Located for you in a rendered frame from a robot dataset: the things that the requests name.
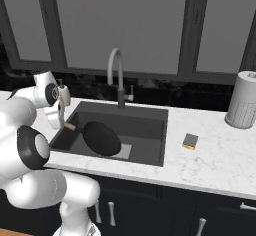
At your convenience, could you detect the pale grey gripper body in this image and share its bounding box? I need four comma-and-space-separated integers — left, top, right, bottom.
56, 100, 67, 130

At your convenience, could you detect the dark sink basin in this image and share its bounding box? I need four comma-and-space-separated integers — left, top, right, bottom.
48, 100, 169, 168

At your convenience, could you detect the dark panel under sink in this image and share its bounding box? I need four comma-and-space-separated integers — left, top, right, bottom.
87, 174, 162, 199

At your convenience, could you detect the grey and yellow sponge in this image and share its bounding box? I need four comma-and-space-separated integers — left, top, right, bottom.
181, 133, 199, 151

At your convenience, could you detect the cream soap dispenser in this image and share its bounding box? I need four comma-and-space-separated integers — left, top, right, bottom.
55, 78, 72, 108

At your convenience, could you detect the grey curved tap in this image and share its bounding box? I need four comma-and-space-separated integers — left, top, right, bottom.
106, 47, 135, 110

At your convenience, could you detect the dark framed window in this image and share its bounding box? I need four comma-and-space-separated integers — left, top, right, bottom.
0, 0, 256, 86

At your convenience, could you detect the dark cupboard door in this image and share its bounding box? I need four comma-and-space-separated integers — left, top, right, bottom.
105, 191, 179, 236
189, 208, 256, 236
87, 189, 108, 236

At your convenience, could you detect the white paper towel roll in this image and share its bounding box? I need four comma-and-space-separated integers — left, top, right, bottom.
224, 70, 256, 130

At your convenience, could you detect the dark drawer front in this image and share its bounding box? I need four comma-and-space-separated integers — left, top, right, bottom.
196, 191, 256, 222

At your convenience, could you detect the black pan with brown handle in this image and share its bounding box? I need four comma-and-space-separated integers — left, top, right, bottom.
64, 121, 122, 157

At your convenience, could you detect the silver cupboard handle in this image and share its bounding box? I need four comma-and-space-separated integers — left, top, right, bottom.
94, 200, 103, 224
196, 217, 208, 236
107, 201, 117, 227

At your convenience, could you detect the silver drawer handle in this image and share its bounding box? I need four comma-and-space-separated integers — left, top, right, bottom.
239, 202, 256, 212

